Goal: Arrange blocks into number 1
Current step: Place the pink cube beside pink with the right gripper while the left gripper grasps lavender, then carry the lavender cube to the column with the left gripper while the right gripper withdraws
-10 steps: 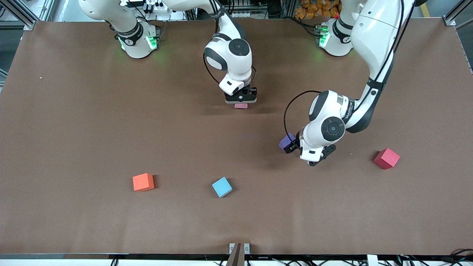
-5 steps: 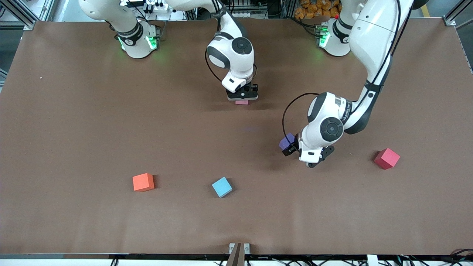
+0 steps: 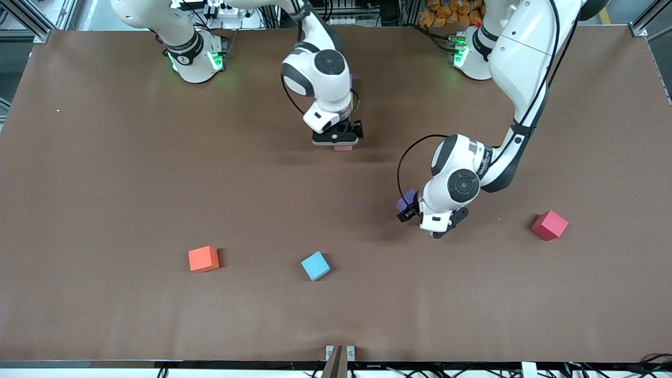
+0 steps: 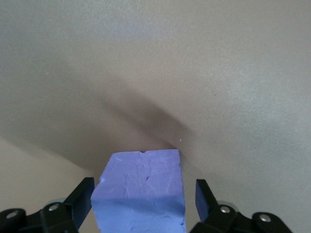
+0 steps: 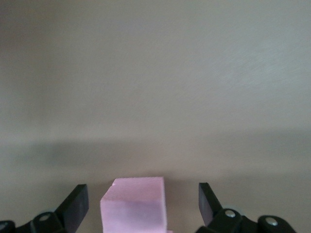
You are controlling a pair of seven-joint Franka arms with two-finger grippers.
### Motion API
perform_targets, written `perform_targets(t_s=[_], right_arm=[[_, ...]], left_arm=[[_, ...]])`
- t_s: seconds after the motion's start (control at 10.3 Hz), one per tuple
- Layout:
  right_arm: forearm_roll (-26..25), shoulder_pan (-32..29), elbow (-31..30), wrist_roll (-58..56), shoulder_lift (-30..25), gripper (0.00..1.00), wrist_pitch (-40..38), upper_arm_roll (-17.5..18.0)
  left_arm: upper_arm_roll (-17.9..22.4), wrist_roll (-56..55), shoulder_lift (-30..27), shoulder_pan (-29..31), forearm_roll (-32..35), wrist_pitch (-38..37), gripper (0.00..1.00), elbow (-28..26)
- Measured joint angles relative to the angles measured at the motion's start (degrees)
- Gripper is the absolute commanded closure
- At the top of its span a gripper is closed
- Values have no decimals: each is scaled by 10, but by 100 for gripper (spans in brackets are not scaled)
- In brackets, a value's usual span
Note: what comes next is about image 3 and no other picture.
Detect blue foam cube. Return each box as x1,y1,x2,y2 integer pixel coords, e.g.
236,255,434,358
301,251,332,282

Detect red foam cube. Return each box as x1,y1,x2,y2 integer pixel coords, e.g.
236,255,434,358
531,210,570,242

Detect orange snack bags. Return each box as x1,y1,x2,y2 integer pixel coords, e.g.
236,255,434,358
418,0,486,28

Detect white power strip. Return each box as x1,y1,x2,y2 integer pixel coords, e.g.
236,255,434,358
206,0,247,18

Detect orange foam cube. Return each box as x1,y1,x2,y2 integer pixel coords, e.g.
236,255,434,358
188,246,221,272

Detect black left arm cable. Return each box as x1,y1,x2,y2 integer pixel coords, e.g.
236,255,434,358
396,0,583,200

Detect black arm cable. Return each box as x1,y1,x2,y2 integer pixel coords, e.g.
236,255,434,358
396,0,583,200
280,73,306,115

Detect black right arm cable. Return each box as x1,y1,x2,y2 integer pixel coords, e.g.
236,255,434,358
280,73,306,115

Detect black base cable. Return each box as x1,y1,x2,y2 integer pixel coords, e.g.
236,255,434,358
417,24,457,53

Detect grey metal bracket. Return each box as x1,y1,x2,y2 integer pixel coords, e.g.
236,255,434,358
325,345,356,362

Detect brown camera pole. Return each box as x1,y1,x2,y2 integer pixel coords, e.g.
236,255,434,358
320,345,350,378

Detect aluminium frame profile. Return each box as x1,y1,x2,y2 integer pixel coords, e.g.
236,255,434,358
630,0,672,38
0,0,53,44

